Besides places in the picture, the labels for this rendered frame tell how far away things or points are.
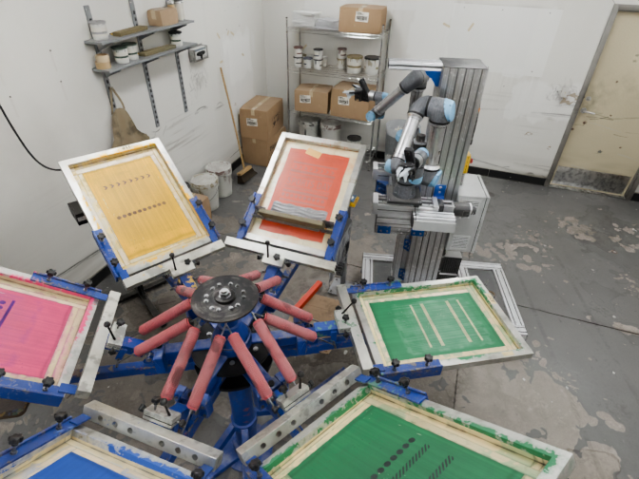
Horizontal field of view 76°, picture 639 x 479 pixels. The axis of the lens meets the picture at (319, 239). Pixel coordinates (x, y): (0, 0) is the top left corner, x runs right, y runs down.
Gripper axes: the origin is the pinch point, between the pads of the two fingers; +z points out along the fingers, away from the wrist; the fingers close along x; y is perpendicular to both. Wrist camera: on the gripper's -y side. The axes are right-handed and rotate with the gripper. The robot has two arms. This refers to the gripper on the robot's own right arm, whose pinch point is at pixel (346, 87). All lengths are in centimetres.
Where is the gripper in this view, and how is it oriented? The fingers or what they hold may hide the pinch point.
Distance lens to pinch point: 340.7
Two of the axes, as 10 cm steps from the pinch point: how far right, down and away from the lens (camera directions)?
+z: -8.5, -3.3, 4.2
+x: 5.3, -6.0, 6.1
